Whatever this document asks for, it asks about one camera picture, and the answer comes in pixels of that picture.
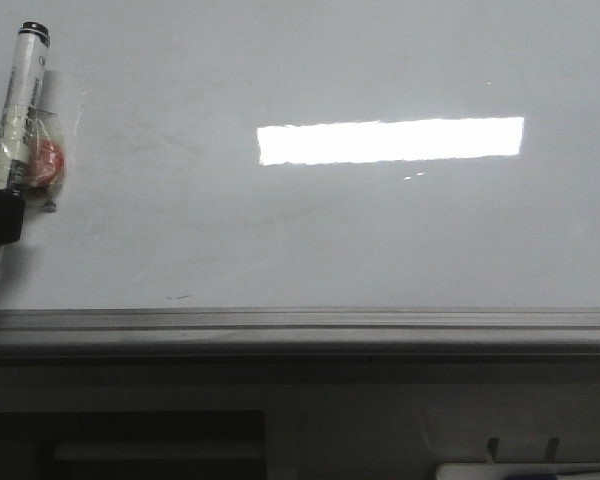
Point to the red magnet taped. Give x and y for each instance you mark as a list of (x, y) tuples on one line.
[(47, 163)]

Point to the grey aluminium whiteboard frame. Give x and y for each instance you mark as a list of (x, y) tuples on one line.
[(268, 331)]

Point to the white black whiteboard marker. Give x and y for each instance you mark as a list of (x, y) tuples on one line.
[(23, 94)]

